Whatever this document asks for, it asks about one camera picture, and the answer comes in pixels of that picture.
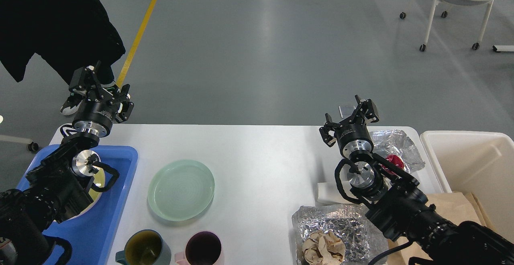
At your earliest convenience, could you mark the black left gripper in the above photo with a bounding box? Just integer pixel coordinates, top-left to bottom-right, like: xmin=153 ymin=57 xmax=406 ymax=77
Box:
xmin=69 ymin=66 xmax=131 ymax=138

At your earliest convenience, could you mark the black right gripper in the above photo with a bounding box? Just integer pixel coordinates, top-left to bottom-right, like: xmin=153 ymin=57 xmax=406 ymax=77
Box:
xmin=319 ymin=95 xmax=380 ymax=158

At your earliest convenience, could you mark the teal mug yellow inside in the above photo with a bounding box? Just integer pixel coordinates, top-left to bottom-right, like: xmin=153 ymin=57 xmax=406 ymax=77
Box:
xmin=114 ymin=230 xmax=172 ymax=265

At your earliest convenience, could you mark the pink mug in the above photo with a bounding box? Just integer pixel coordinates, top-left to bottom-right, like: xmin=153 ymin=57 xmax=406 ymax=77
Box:
xmin=174 ymin=231 xmax=225 ymax=265

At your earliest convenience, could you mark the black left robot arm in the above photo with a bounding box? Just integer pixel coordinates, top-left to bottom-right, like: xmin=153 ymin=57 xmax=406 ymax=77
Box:
xmin=0 ymin=62 xmax=134 ymax=265

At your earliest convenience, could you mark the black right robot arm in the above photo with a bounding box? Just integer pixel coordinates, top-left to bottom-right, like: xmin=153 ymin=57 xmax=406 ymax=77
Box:
xmin=319 ymin=96 xmax=514 ymax=265

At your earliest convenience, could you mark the right black white sneaker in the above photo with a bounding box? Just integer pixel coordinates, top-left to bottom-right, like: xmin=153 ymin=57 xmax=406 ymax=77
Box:
xmin=101 ymin=82 xmax=134 ymax=115

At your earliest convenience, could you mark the black white sneaker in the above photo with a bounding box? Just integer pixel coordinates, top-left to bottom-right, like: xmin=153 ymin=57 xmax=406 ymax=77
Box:
xmin=101 ymin=82 xmax=134 ymax=115
xmin=59 ymin=93 xmax=85 ymax=116

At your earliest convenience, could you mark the small clear plastic piece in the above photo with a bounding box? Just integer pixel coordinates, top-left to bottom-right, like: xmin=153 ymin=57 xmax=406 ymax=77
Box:
xmin=339 ymin=105 xmax=356 ymax=119

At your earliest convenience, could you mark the left black white sneaker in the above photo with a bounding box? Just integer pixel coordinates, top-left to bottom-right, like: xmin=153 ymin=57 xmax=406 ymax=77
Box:
xmin=59 ymin=93 xmax=85 ymax=116

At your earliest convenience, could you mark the crumpled foil sheet back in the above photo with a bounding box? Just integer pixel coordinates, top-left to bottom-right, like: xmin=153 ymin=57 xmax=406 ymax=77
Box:
xmin=370 ymin=130 xmax=426 ymax=173

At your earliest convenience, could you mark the crumpled foil sheet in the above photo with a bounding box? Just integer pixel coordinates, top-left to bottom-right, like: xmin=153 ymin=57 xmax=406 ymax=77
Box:
xmin=292 ymin=204 xmax=389 ymax=265
xmin=370 ymin=130 xmax=426 ymax=173

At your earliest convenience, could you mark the person in black coat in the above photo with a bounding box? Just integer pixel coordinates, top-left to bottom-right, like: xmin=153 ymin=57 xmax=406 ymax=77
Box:
xmin=0 ymin=0 xmax=126 ymax=83

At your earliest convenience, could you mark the yellow plate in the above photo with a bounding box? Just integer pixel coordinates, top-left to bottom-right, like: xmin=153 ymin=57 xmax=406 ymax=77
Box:
xmin=68 ymin=167 xmax=106 ymax=220

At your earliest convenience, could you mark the white furniture leg with caster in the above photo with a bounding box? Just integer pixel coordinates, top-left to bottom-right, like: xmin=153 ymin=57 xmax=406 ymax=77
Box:
xmin=0 ymin=135 xmax=40 ymax=152

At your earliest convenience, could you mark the crumpled foil sheet front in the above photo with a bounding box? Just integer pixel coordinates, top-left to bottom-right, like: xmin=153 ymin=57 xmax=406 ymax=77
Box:
xmin=292 ymin=204 xmax=389 ymax=265

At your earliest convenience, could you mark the crumpled brown paper ball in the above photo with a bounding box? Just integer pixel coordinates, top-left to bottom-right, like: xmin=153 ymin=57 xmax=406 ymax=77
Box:
xmin=302 ymin=230 xmax=346 ymax=265

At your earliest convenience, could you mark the light green plate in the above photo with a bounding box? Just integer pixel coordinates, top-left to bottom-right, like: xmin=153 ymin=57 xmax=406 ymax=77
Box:
xmin=147 ymin=159 xmax=215 ymax=222

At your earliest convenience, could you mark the brown paper bag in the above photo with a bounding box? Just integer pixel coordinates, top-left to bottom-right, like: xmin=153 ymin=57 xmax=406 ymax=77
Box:
xmin=387 ymin=191 xmax=495 ymax=265

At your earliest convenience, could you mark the white plastic bin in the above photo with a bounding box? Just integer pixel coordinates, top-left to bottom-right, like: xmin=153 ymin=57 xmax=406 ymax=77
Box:
xmin=420 ymin=131 xmax=514 ymax=242

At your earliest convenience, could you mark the white bar on floor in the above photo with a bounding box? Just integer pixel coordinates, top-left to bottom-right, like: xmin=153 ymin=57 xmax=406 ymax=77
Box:
xmin=492 ymin=45 xmax=514 ymax=53

